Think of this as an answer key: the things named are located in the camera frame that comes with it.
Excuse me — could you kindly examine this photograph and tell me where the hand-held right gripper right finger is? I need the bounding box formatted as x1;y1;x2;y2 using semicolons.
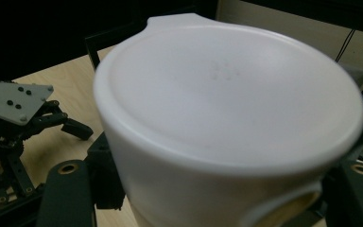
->
291;188;330;227

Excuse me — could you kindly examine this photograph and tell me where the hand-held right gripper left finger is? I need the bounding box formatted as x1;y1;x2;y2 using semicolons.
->
86;131;127;211

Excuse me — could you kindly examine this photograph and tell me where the white plastic cup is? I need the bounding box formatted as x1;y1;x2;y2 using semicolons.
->
93;12;363;227

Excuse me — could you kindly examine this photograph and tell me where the black cable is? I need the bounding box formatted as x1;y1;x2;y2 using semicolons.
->
335;28;356;63

